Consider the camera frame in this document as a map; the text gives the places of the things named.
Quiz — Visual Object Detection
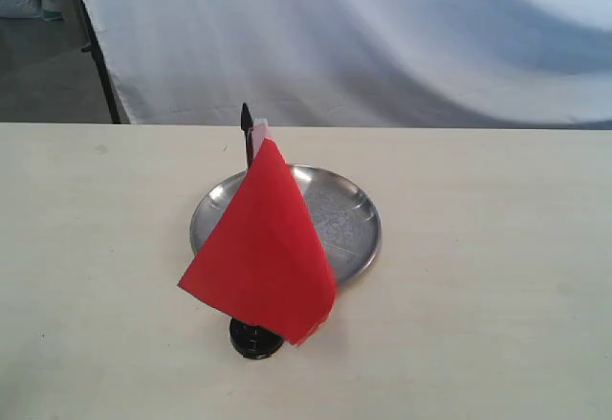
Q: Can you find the red flag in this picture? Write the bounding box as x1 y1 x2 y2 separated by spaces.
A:
178 106 337 345

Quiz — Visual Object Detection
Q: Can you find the black round flag base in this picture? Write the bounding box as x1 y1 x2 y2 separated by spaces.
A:
229 318 284 360

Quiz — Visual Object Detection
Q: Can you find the round silver metal plate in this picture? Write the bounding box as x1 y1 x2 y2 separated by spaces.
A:
189 164 382 289

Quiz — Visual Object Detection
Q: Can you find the white backdrop cloth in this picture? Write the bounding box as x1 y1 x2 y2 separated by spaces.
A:
83 0 611 129

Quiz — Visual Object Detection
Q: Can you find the black backdrop stand pole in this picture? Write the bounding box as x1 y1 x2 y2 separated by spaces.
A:
76 0 122 124

